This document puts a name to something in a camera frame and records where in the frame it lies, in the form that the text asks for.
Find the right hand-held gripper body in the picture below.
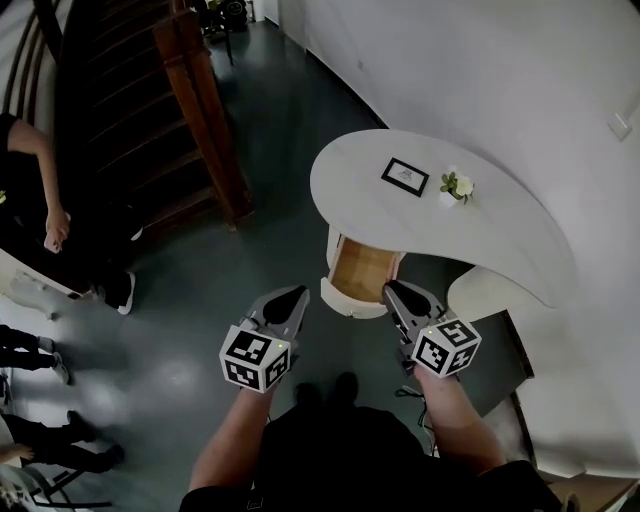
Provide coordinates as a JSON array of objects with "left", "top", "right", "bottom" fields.
[{"left": 387, "top": 279, "right": 483, "bottom": 379}]

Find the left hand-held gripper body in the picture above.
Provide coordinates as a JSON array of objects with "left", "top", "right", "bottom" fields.
[{"left": 218, "top": 284, "right": 307, "bottom": 396}]

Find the large white wooden drawer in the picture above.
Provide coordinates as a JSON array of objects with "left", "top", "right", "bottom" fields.
[{"left": 319, "top": 237, "right": 407, "bottom": 320}]

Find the person's right forearm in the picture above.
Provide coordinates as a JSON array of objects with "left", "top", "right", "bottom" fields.
[{"left": 414, "top": 367, "right": 506, "bottom": 476}]

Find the person's left forearm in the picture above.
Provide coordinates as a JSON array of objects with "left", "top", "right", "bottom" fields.
[{"left": 188, "top": 387, "right": 281, "bottom": 494}]

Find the white curved desk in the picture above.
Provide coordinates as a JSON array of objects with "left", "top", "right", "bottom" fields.
[{"left": 309, "top": 128, "right": 576, "bottom": 321}]

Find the person's black shoe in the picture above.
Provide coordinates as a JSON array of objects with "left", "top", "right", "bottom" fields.
[
  {"left": 295, "top": 382, "right": 322, "bottom": 409},
  {"left": 333, "top": 372, "right": 359, "bottom": 401}
]

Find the white potted flower plant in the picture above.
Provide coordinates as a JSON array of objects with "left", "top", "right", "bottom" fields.
[{"left": 438, "top": 166, "right": 475, "bottom": 209}]

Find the person's black clothing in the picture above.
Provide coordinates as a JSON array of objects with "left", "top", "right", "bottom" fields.
[{"left": 178, "top": 399, "right": 564, "bottom": 512}]

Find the wooden step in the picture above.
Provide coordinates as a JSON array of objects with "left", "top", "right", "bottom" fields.
[{"left": 544, "top": 477, "right": 640, "bottom": 512}]

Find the black metal chair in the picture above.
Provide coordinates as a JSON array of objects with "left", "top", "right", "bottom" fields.
[{"left": 0, "top": 462, "right": 114, "bottom": 512}]

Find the dark wooden staircase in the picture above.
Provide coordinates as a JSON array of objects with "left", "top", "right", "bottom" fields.
[{"left": 0, "top": 0, "right": 254, "bottom": 296}]

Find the black cable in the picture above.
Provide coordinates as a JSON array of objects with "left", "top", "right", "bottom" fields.
[{"left": 397, "top": 384, "right": 436, "bottom": 456}]

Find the black picture frame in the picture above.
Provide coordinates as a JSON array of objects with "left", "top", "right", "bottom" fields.
[{"left": 380, "top": 157, "right": 431, "bottom": 198}]

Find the white wall box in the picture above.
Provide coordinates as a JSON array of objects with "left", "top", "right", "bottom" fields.
[{"left": 608, "top": 113, "right": 633, "bottom": 141}]

